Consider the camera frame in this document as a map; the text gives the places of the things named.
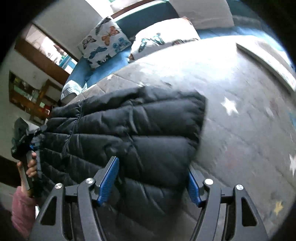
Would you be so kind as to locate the black puffer jacket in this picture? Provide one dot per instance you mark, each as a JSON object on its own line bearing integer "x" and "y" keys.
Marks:
{"x": 155, "y": 134}

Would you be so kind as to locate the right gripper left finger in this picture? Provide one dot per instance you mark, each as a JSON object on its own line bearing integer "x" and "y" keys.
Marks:
{"x": 49, "y": 224}

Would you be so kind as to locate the wooden cabinet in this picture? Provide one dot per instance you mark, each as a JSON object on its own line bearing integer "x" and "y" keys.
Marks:
{"x": 38, "y": 103}

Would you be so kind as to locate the white butterfly pillow flat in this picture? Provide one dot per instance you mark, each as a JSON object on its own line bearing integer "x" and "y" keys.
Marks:
{"x": 161, "y": 35}

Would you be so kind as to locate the person's left hand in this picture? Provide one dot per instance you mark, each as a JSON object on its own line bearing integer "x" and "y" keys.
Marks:
{"x": 30, "y": 172}

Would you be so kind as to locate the grey cushion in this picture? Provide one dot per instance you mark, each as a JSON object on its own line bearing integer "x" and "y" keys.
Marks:
{"x": 205, "y": 14}

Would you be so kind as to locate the wooden door frame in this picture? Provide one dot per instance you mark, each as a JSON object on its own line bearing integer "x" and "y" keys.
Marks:
{"x": 45, "y": 53}

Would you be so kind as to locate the small patterned pillow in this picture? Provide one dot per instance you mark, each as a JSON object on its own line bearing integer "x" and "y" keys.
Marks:
{"x": 70, "y": 90}

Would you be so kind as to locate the butterfly pillow upright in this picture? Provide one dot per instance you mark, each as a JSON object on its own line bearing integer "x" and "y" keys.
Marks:
{"x": 103, "y": 42}

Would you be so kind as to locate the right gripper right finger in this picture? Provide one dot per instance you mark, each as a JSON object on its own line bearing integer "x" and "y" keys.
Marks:
{"x": 242, "y": 220}

